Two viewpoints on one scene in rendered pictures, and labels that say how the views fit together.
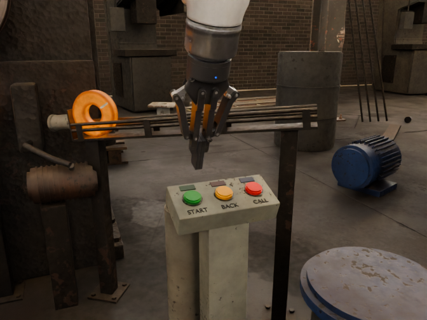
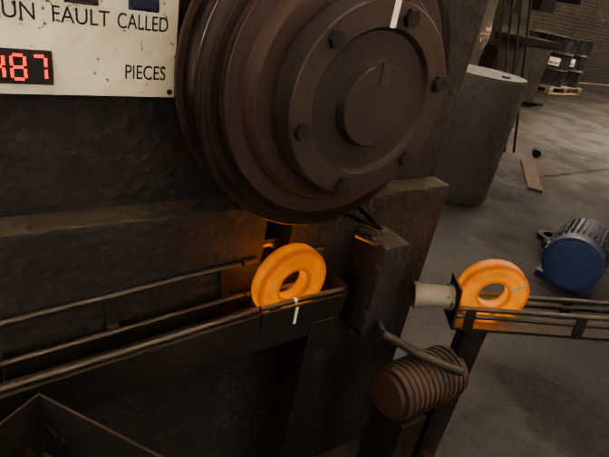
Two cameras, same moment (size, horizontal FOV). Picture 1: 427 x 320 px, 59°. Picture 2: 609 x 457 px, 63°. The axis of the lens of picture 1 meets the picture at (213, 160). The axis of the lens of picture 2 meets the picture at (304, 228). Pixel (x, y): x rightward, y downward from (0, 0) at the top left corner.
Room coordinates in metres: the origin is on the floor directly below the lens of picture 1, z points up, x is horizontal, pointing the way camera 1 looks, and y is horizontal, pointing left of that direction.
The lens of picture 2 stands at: (0.46, 1.10, 1.26)
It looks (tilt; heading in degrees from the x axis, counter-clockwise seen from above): 27 degrees down; 343
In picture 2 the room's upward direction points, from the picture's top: 11 degrees clockwise
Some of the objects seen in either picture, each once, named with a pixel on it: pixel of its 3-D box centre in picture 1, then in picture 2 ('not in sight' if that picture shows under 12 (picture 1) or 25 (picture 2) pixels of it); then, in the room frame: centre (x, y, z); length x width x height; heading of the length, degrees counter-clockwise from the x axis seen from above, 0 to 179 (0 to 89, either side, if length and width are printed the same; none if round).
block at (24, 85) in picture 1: (28, 117); (370, 280); (1.33, 0.66, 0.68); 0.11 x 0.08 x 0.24; 21
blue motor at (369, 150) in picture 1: (371, 162); (578, 251); (2.44, -1.07, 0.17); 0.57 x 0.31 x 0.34; 131
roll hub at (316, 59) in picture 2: not in sight; (365, 102); (1.14, 0.84, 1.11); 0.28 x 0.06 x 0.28; 111
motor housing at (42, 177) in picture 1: (70, 234); (398, 440); (1.23, 0.52, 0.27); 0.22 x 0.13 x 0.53; 111
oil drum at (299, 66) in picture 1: (306, 98); (465, 133); (3.60, -0.89, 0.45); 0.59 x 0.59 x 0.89
